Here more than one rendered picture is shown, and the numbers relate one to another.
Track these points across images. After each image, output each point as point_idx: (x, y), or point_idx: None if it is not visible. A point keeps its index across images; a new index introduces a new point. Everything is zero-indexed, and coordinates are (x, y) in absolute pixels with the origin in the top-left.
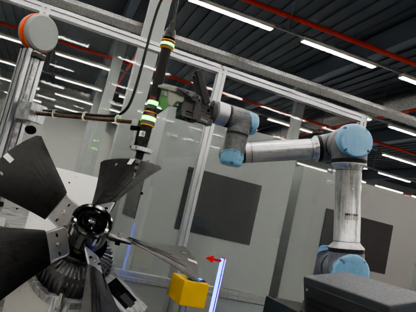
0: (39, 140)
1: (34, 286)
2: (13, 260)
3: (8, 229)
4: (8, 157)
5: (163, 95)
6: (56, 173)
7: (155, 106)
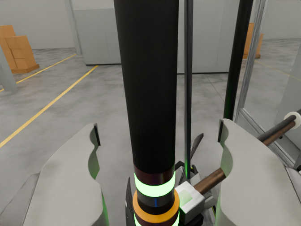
0: (199, 140)
1: None
2: (132, 220)
3: (131, 199)
4: (192, 144)
5: (220, 164)
6: (179, 184)
7: (137, 191)
